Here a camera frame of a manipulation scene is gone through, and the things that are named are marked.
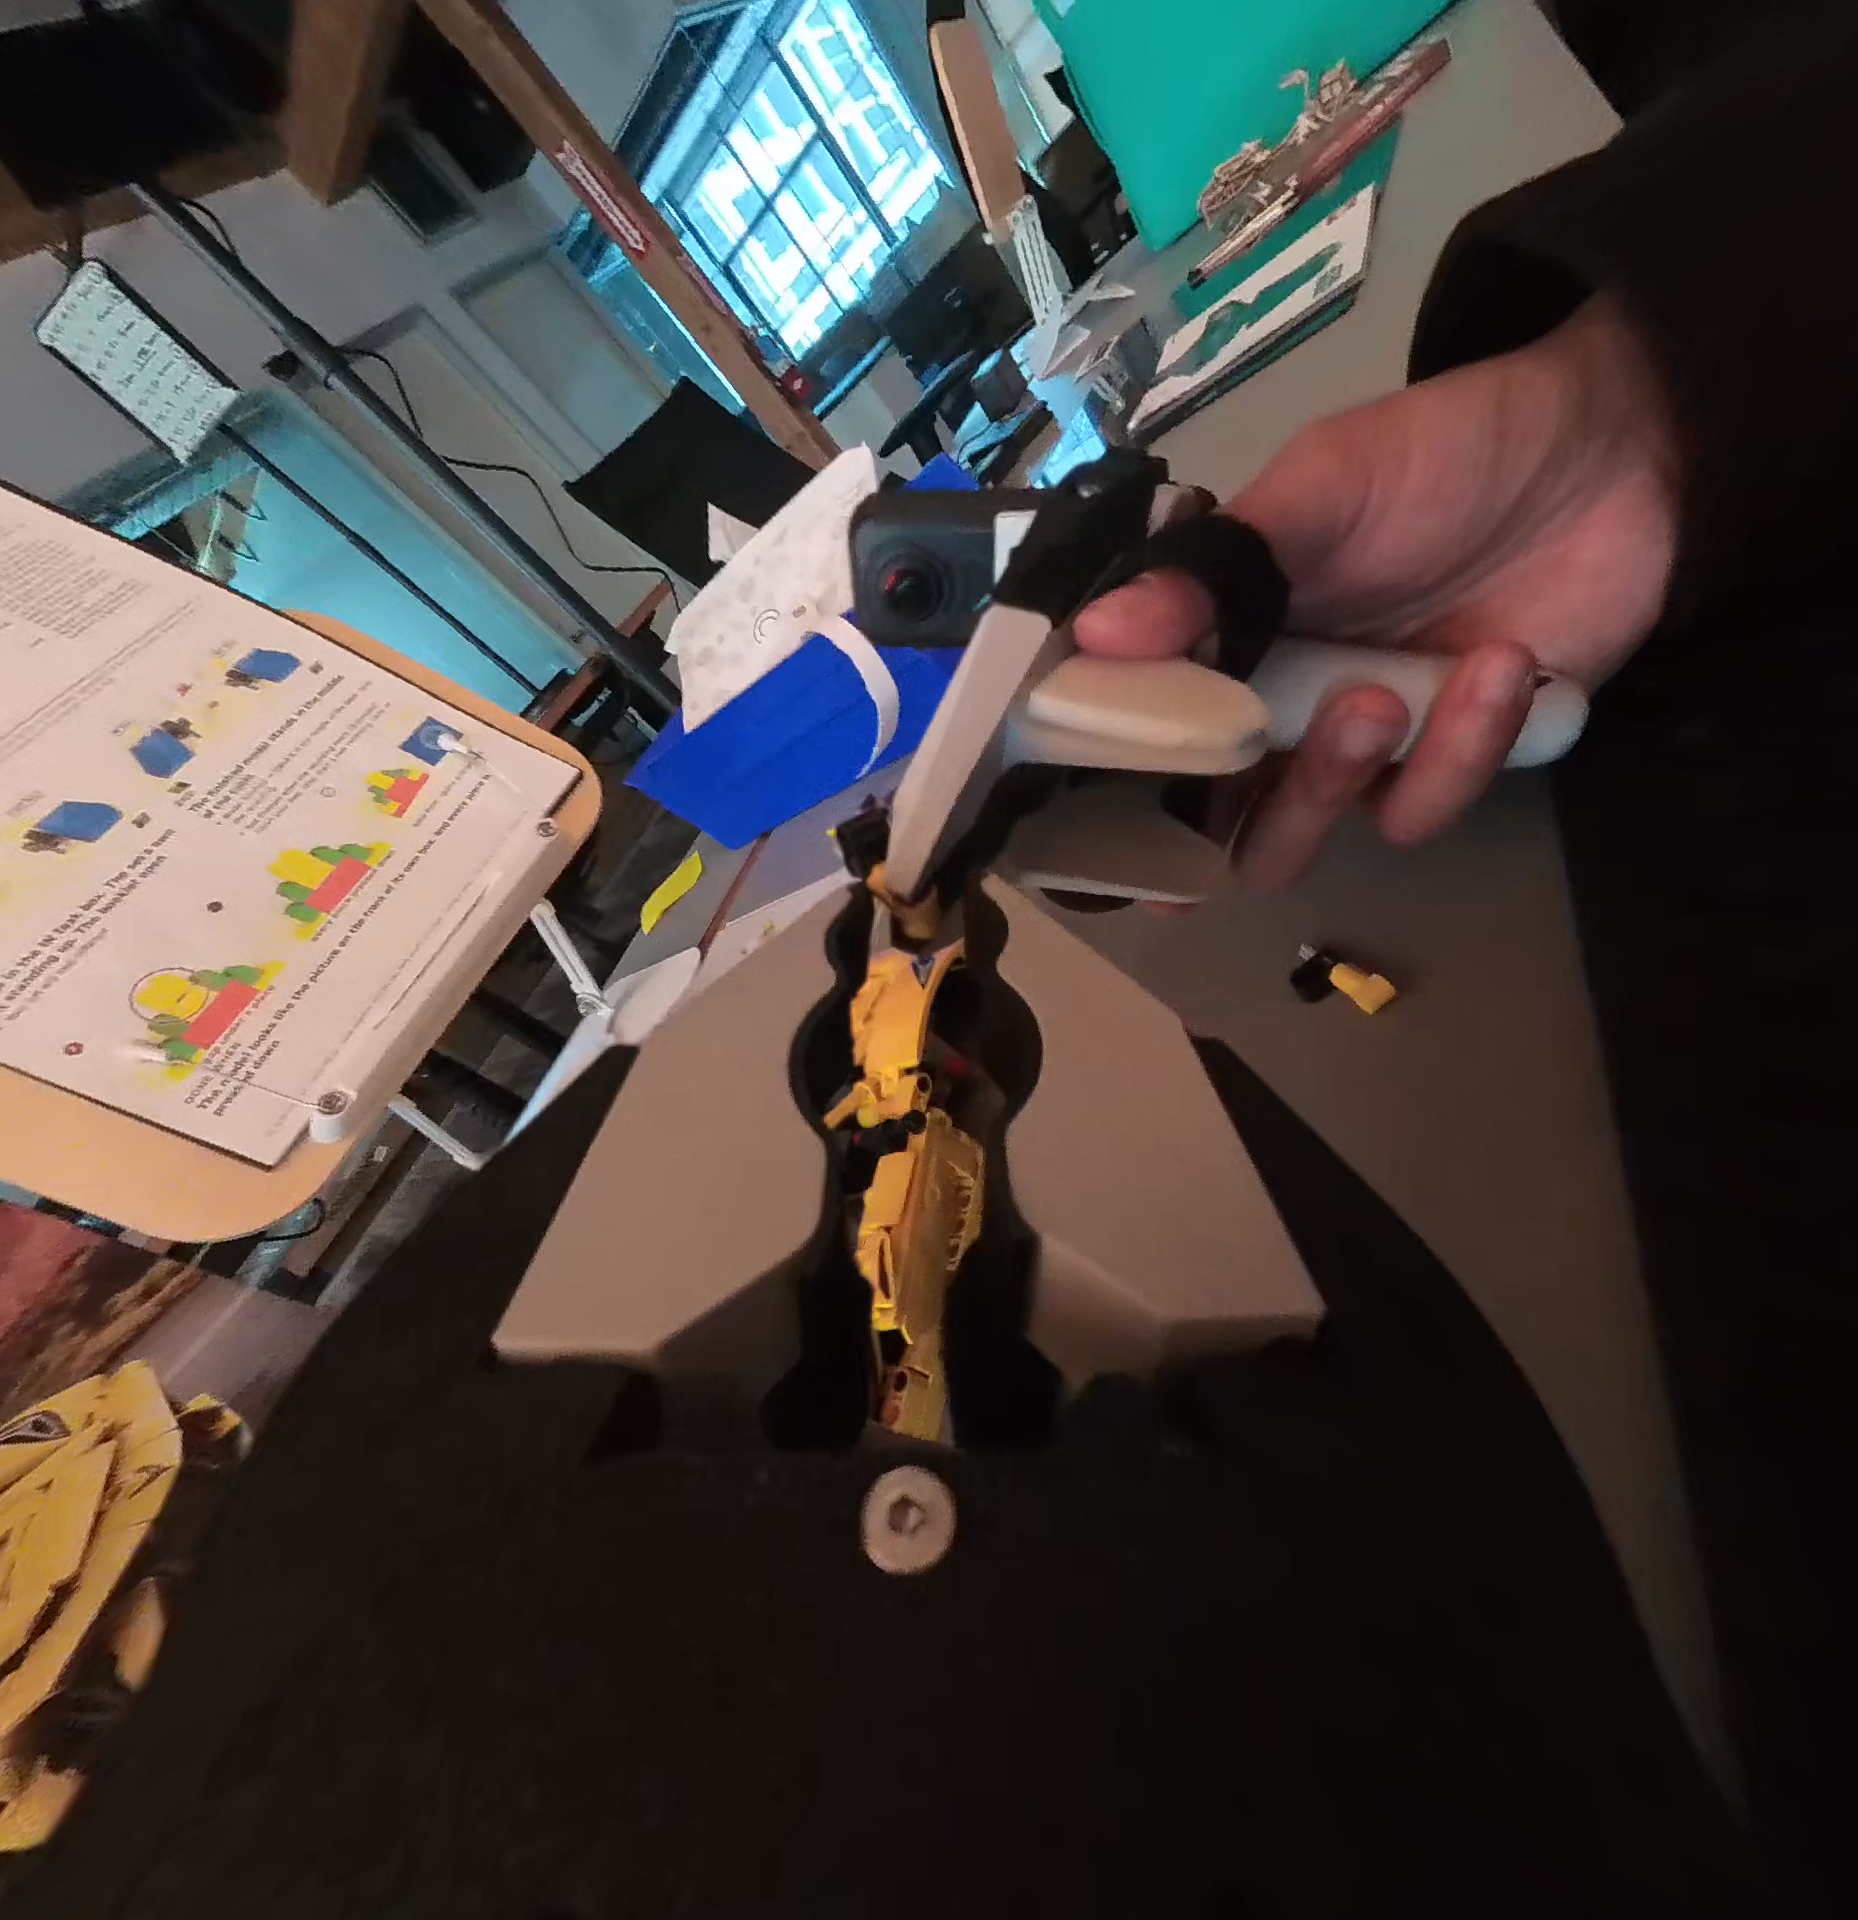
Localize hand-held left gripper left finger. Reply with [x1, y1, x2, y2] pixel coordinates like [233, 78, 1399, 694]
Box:
[492, 875, 875, 1453]

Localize blue plastic bin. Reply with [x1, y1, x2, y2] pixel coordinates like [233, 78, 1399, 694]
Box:
[627, 448, 970, 849]

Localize green white flat box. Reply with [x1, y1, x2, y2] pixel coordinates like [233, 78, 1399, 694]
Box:
[1130, 179, 1381, 437]

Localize grey desk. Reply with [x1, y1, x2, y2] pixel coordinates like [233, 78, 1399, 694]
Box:
[600, 0, 1756, 1802]

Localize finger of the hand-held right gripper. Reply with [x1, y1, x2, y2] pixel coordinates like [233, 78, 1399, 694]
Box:
[940, 780, 1235, 906]
[886, 607, 1073, 902]

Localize white board stand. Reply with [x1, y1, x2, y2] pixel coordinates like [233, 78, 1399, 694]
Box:
[390, 901, 705, 1174]

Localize yellow connector with grey axle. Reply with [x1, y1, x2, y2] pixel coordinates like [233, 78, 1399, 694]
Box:
[1290, 945, 1399, 1018]

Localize laminated instruction sheet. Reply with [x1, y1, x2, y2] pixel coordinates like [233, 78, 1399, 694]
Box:
[0, 472, 585, 1168]

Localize green board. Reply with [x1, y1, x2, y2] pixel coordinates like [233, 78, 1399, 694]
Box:
[1043, 0, 1456, 255]

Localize large window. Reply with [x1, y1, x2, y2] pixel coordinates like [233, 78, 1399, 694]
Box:
[674, 0, 960, 353]

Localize wooden ship model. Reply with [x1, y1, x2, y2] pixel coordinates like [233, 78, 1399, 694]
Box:
[1190, 37, 1456, 288]

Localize dark toy car box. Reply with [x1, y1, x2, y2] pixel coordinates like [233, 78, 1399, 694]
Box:
[0, 1185, 257, 1863]

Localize person's right hand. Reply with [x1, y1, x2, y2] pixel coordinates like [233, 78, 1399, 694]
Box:
[1070, 291, 1687, 910]

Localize instruction sheet on wooden stand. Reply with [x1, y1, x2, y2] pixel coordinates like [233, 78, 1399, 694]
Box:
[0, 465, 604, 1247]

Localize yellow toy brick car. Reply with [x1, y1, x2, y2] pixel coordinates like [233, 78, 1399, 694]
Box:
[820, 945, 1007, 1433]

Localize white printed paper sheet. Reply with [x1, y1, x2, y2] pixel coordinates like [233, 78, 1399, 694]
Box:
[667, 444, 879, 721]

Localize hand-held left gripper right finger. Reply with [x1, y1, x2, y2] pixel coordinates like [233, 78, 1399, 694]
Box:
[951, 873, 1327, 1453]

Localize white hanging panel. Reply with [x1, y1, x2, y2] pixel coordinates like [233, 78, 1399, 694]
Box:
[35, 258, 244, 465]

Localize wooden beam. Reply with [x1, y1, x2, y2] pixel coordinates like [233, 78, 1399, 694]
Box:
[411, 0, 848, 467]

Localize black monitor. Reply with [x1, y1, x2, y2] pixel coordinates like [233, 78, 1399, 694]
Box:
[563, 375, 815, 601]

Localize person's right forearm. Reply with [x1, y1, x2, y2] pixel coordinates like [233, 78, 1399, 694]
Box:
[1408, 0, 1858, 633]

